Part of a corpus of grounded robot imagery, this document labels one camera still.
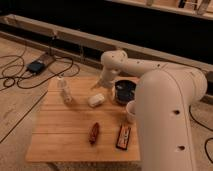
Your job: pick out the black bowl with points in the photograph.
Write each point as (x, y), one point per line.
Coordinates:
(124, 91)

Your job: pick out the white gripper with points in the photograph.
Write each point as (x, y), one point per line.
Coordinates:
(107, 78)

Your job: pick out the blue power box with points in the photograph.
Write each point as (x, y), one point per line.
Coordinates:
(35, 67)

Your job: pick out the black red rectangular box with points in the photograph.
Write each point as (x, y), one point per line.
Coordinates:
(123, 137)

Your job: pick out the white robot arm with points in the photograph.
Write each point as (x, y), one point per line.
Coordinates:
(163, 94)

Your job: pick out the white paper cup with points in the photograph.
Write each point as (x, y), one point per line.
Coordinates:
(130, 111)

